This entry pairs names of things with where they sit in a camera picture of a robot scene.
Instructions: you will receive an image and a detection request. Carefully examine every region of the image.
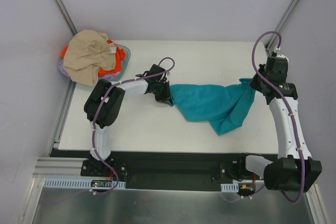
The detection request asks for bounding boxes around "teal t-shirt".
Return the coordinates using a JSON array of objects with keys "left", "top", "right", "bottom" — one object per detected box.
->
[{"left": 170, "top": 78, "right": 256, "bottom": 136}]

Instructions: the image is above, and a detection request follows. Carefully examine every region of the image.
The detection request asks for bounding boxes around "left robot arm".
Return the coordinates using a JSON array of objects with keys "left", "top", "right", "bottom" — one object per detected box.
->
[{"left": 83, "top": 64, "right": 173, "bottom": 176}]

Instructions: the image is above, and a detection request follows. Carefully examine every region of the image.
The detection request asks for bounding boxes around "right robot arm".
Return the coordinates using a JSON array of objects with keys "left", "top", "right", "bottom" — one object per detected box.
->
[{"left": 236, "top": 54, "right": 322, "bottom": 193}]

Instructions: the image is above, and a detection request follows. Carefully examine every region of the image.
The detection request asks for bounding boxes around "blue-grey plastic basket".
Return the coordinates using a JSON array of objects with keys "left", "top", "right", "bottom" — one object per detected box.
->
[{"left": 57, "top": 41, "right": 132, "bottom": 85}]

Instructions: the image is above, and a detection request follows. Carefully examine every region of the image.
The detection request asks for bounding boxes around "orange t-shirt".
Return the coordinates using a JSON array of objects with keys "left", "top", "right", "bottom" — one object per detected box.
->
[{"left": 61, "top": 45, "right": 127, "bottom": 77}]

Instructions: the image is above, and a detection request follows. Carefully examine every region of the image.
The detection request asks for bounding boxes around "beige t-shirt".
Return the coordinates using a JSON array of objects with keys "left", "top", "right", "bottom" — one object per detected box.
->
[{"left": 63, "top": 30, "right": 117, "bottom": 87}]

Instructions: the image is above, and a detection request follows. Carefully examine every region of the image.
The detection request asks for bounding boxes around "lavender t-shirt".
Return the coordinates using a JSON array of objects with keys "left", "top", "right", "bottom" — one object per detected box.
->
[{"left": 58, "top": 59, "right": 122, "bottom": 80}]

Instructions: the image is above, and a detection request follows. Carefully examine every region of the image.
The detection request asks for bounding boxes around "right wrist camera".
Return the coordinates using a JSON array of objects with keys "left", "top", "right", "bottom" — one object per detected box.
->
[{"left": 268, "top": 46, "right": 288, "bottom": 61}]

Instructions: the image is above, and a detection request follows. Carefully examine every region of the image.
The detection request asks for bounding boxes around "right corner aluminium post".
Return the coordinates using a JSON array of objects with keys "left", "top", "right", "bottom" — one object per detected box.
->
[{"left": 264, "top": 0, "right": 318, "bottom": 51}]

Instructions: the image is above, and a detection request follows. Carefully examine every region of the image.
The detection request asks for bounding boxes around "corner aluminium post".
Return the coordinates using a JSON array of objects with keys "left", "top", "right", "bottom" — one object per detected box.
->
[
  {"left": 264, "top": 0, "right": 318, "bottom": 51},
  {"left": 54, "top": 0, "right": 78, "bottom": 36}
]

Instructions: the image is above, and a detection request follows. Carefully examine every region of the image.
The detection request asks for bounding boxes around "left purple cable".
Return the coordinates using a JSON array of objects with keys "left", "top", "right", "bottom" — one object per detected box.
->
[{"left": 89, "top": 57, "right": 176, "bottom": 196}]

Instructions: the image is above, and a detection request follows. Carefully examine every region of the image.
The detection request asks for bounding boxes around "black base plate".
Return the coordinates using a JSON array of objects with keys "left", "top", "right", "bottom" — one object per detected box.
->
[{"left": 80, "top": 152, "right": 260, "bottom": 191}]

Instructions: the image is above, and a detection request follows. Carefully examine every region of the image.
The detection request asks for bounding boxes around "right slotted cable duct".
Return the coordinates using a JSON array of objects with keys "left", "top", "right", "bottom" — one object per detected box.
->
[{"left": 220, "top": 183, "right": 239, "bottom": 193}]

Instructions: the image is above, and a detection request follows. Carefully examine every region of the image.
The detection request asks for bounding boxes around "slotted cable duct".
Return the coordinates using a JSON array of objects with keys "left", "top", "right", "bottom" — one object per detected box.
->
[
  {"left": 44, "top": 178, "right": 126, "bottom": 190},
  {"left": 220, "top": 183, "right": 239, "bottom": 193}
]

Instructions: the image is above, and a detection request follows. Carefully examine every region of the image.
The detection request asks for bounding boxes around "left slotted cable duct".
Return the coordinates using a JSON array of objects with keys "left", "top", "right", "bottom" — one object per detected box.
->
[{"left": 44, "top": 178, "right": 126, "bottom": 190}]

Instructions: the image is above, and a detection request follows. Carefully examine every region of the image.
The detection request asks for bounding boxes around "left corner aluminium post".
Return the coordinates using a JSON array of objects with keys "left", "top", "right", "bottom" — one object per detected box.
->
[{"left": 54, "top": 0, "right": 78, "bottom": 36}]

